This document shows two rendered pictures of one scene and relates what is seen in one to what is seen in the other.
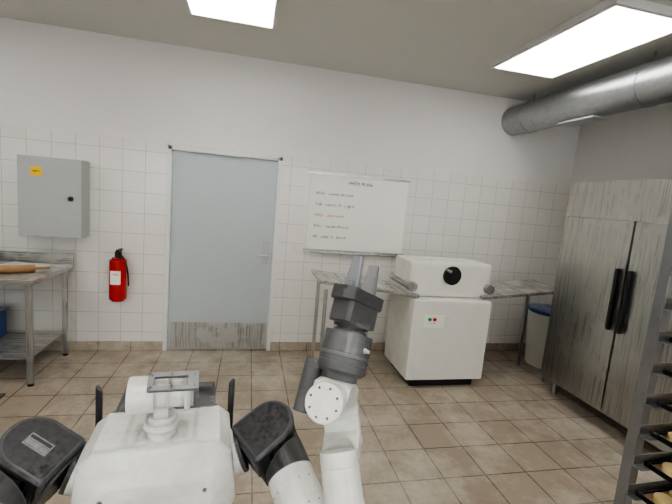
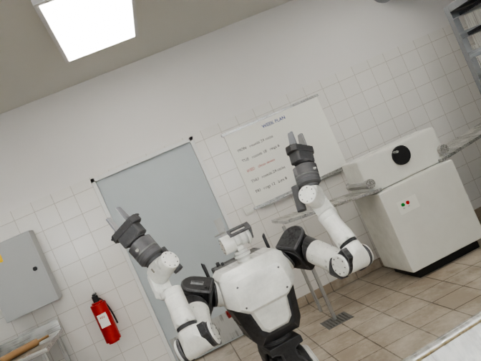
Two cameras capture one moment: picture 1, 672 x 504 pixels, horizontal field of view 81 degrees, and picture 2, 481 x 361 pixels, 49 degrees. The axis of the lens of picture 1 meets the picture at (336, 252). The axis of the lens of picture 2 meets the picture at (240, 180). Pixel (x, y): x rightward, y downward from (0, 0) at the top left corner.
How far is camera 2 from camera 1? 1.24 m
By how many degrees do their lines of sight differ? 7
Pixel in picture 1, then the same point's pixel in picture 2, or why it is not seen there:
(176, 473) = (262, 265)
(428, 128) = (306, 39)
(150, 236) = (114, 268)
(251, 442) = (288, 245)
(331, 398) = (309, 190)
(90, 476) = (227, 280)
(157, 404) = (237, 243)
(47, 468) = (207, 287)
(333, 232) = (273, 178)
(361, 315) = (304, 155)
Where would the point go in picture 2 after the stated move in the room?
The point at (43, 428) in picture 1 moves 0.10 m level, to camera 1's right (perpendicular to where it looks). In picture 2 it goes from (194, 278) to (219, 267)
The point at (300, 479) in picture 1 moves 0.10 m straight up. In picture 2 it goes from (318, 244) to (308, 218)
